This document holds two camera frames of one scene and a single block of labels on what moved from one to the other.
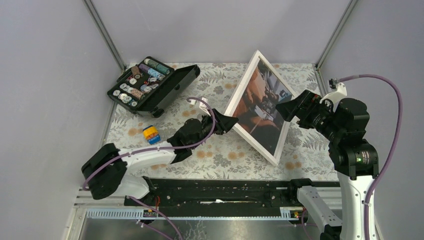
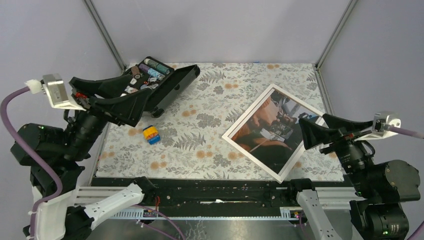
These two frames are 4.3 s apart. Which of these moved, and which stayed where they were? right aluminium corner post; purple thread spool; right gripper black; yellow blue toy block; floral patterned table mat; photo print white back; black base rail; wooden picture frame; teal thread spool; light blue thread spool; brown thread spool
Moved: photo print white back; right gripper black; wooden picture frame
Stayed: teal thread spool; floral patterned table mat; purple thread spool; black base rail; right aluminium corner post; brown thread spool; yellow blue toy block; light blue thread spool
